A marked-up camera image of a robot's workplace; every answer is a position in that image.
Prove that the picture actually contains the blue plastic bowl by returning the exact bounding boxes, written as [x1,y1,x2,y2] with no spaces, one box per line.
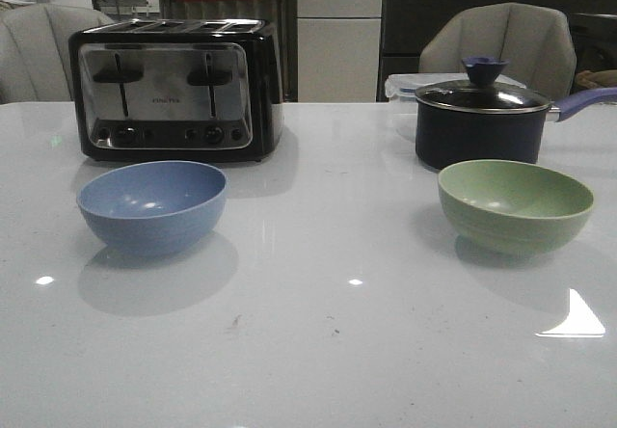
[76,160,228,256]

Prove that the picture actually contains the green plastic bowl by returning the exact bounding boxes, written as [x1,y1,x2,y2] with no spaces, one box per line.
[438,159,595,256]

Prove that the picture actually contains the clear plastic food container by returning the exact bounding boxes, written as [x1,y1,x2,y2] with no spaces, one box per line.
[384,72,524,103]

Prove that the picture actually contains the dark blue saucepan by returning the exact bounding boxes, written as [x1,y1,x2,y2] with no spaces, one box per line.
[416,88,616,170]

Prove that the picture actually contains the black chrome four-slot toaster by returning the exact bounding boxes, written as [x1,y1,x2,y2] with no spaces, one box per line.
[69,18,283,163]

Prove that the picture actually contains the white cabinet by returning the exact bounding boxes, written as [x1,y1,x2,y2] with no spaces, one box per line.
[297,0,382,102]

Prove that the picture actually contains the glass pot lid blue knob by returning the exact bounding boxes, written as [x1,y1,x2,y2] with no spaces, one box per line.
[416,56,550,114]

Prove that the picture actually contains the beige chair right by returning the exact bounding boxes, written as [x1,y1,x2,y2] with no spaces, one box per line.
[418,2,577,100]

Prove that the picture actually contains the beige chair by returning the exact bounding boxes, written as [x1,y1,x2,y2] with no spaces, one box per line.
[418,2,577,100]
[1,4,112,104]

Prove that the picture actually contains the wicker basket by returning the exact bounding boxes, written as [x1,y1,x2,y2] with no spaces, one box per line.
[572,69,617,93]

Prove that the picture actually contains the beige chair left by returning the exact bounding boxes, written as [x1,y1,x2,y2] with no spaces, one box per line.
[1,4,112,104]

